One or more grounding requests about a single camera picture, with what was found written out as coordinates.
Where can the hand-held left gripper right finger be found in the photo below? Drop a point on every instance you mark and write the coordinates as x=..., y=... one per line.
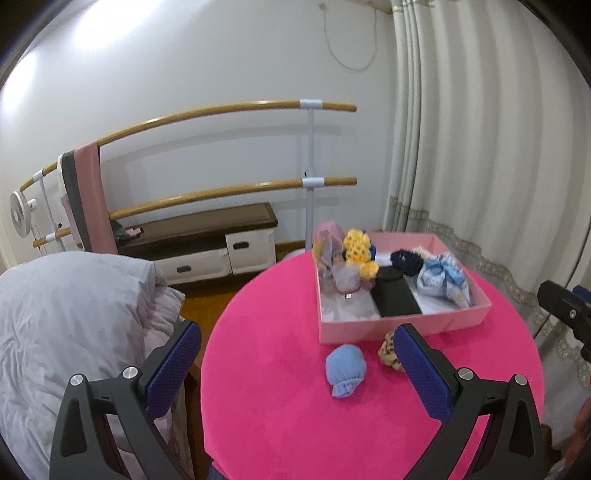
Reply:
x=422, y=374

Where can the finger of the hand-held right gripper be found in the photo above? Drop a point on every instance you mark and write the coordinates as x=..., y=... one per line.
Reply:
x=554, y=300
x=581, y=293

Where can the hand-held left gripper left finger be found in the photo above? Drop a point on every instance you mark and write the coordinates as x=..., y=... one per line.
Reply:
x=173, y=364

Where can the leopard print sock ball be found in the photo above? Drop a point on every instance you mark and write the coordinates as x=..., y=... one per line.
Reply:
x=389, y=353

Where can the pink shallow box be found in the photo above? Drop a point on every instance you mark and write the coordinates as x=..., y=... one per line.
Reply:
x=369, y=332

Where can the light blue sock ball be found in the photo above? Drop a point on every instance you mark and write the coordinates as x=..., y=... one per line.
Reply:
x=346, y=369

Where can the dark navy sock ball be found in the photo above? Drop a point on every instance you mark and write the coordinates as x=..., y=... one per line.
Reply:
x=406, y=262

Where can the yellow knitted sock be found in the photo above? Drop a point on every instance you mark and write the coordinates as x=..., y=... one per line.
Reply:
x=358, y=249

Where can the black flat pouch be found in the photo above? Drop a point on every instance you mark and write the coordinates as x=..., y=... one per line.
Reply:
x=397, y=295

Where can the pink round tablecloth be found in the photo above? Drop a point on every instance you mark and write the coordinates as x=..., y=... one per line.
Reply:
x=277, y=346

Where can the grey duvet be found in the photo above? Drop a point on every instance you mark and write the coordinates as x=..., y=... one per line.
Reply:
x=69, y=323

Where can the lilac organza pouch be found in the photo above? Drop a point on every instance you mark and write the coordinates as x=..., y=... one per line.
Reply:
x=346, y=279

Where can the dark bench with white drawers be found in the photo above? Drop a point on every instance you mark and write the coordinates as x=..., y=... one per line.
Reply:
x=207, y=221

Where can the white curtain with lace trim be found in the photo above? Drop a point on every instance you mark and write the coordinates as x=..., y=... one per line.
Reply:
x=485, y=138

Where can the pink towel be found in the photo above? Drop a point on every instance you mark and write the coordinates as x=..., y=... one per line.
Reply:
x=94, y=198

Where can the grey towel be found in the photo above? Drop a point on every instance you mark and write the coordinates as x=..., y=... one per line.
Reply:
x=71, y=184

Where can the small white fan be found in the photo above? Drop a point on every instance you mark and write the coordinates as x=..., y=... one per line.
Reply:
x=19, y=214

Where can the wooden ballet barre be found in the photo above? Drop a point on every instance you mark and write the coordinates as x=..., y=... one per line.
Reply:
x=309, y=104

